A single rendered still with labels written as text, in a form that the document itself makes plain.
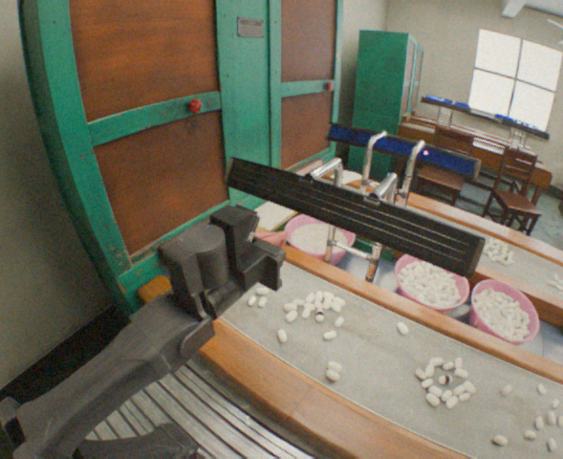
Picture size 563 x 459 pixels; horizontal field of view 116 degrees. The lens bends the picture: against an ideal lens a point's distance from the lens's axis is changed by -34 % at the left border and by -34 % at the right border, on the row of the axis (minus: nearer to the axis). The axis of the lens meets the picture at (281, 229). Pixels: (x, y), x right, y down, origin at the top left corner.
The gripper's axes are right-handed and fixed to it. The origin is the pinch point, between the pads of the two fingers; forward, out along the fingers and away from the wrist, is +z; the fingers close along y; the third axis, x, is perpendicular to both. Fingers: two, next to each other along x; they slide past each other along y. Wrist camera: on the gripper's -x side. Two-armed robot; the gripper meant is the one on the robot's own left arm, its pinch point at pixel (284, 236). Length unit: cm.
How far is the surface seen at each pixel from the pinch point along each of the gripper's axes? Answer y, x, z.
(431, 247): -24.2, -0.9, 11.8
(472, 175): -33, -1, 67
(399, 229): -17.4, -1.6, 12.5
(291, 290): 7.7, 32.1, 16.3
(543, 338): -81, 38, 46
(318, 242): 13, 32, 43
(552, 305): -81, 29, 55
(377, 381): -25.9, 32.6, 2.5
